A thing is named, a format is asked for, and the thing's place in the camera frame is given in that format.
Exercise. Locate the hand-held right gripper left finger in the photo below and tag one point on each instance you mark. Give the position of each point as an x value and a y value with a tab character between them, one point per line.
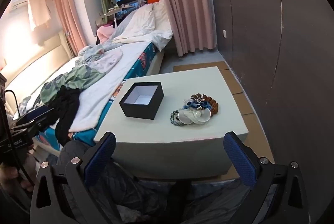
100	161

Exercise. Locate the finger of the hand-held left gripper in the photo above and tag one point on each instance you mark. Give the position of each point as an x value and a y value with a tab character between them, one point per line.
36	115

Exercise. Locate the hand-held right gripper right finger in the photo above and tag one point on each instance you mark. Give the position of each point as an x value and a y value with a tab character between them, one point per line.
240	160

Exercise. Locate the black gift box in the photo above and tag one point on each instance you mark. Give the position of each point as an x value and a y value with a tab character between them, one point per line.
141	109

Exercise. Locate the person's left hand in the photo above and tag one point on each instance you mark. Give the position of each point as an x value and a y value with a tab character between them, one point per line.
26	174

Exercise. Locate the black clothing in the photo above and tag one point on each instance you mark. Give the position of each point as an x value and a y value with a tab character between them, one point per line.
67	109

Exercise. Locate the white fleece blanket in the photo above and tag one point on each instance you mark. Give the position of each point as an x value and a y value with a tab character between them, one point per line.
104	93

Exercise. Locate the cardboard floor sheet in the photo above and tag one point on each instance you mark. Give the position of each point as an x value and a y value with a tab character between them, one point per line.
240	88

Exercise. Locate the white low table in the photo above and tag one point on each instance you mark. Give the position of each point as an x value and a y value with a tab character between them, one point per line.
203	77

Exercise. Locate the cream hanging cloth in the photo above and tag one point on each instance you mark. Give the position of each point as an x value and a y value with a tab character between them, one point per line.
37	10

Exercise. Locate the pink garment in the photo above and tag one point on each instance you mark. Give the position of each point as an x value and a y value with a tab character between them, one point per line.
104	32

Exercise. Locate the plush toy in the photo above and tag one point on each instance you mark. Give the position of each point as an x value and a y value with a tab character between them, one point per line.
100	20

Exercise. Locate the white air conditioner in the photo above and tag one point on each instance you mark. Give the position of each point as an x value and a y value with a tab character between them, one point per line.
19	1

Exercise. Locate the white side table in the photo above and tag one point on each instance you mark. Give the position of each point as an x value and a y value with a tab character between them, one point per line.
114	11

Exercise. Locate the white duvet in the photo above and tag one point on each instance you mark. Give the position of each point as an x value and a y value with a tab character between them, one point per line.
143	23

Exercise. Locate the orange box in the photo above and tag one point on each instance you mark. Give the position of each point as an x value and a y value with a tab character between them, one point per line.
152	0

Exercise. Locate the white wall socket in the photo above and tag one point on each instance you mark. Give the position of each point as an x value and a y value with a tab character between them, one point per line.
225	33

